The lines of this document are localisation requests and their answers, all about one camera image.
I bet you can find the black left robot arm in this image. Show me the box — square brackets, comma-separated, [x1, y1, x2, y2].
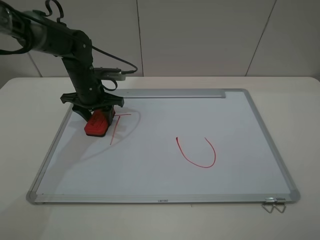
[0, 1, 124, 124]

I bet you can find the left metal hanging clip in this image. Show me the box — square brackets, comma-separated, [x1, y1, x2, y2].
[261, 197, 276, 214]

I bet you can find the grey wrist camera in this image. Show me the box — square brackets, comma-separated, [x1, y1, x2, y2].
[94, 67, 126, 82]

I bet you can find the black camera cable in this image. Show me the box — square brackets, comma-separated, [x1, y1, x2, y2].
[44, 0, 139, 92]

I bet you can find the right metal hanging clip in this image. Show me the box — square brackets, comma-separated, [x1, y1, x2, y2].
[272, 198, 287, 214]

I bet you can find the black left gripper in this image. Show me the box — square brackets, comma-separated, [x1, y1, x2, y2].
[60, 53, 124, 126]

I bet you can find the red whiteboard eraser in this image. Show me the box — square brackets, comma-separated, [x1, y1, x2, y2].
[84, 110, 109, 137]

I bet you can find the metal hanging clip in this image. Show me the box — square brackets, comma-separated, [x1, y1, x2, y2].
[261, 197, 276, 214]
[272, 198, 287, 214]

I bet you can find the aluminium framed whiteboard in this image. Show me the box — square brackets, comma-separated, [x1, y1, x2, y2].
[26, 88, 300, 204]

